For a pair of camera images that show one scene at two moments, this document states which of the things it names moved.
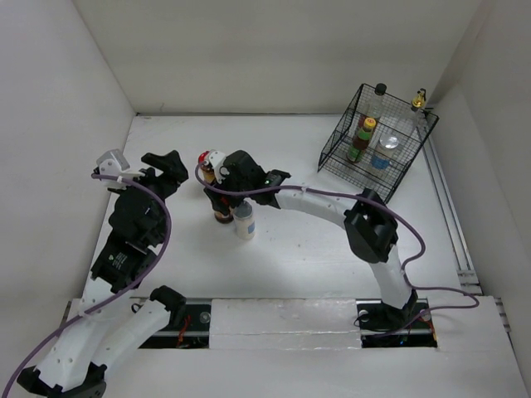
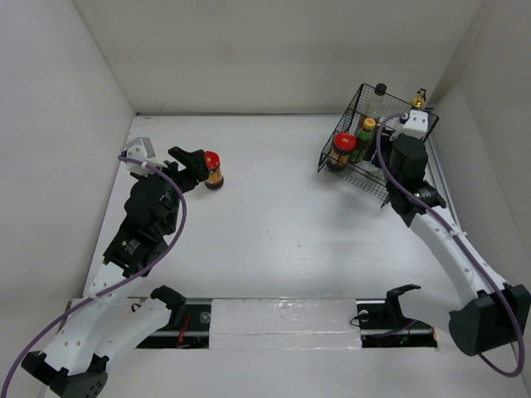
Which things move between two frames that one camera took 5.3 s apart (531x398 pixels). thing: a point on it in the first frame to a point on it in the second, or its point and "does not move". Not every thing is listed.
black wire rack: (378, 139) does not move
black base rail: (378, 327) does not move
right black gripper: (217, 203) to (385, 138)
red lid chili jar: (222, 218) to (338, 157)
